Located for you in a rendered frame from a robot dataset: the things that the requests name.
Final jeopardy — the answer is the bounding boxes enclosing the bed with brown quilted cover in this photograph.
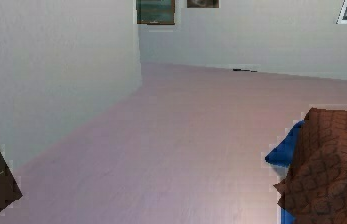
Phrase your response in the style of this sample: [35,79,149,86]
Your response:
[264,107,347,224]

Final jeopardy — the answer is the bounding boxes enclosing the small brown framed picture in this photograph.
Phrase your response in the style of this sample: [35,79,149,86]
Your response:
[186,0,221,9]

